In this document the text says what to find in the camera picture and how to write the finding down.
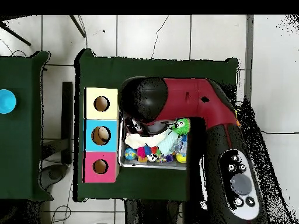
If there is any wooden box with three holes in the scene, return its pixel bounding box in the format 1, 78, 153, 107
83, 87, 121, 184

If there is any clear mesh bin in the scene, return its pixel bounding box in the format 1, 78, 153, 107
119, 115, 190, 171

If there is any pale yellow knitted cloth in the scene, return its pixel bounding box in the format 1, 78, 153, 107
124, 130, 168, 150

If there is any small globe ball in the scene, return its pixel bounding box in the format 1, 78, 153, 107
124, 147, 138, 160

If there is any mint green knitted cloth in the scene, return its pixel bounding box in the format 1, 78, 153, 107
161, 132, 179, 156

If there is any green fuzzy ball with eyes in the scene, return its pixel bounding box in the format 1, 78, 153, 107
173, 118, 192, 136

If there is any dark grey stand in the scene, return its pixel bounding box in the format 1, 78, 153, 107
41, 81, 74, 192

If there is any black stand leg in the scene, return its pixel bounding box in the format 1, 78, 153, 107
69, 15, 88, 38
0, 20, 33, 47

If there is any dark green side table cloth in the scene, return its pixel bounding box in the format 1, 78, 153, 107
0, 50, 51, 202

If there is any blue round bowl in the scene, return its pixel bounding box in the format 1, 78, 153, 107
0, 89, 18, 115

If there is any black floor cable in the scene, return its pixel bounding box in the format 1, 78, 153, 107
261, 129, 299, 137

